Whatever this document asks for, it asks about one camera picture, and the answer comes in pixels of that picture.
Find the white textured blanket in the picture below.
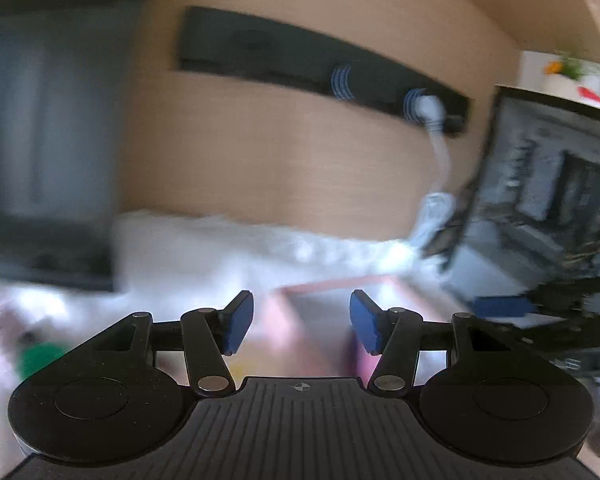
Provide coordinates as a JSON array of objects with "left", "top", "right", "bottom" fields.
[{"left": 0, "top": 212, "right": 431, "bottom": 477}]

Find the pink cardboard box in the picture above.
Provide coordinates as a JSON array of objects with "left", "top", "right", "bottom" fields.
[{"left": 252, "top": 275, "right": 403, "bottom": 382}]

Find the black monitor screen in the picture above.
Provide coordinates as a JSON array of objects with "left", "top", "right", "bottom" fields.
[{"left": 441, "top": 86, "right": 600, "bottom": 318}]

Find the green lid glass jar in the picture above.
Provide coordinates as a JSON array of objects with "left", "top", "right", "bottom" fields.
[{"left": 17, "top": 342, "right": 67, "bottom": 380}]

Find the black power strip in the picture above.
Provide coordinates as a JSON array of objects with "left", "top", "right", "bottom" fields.
[{"left": 176, "top": 6, "right": 471, "bottom": 136}]

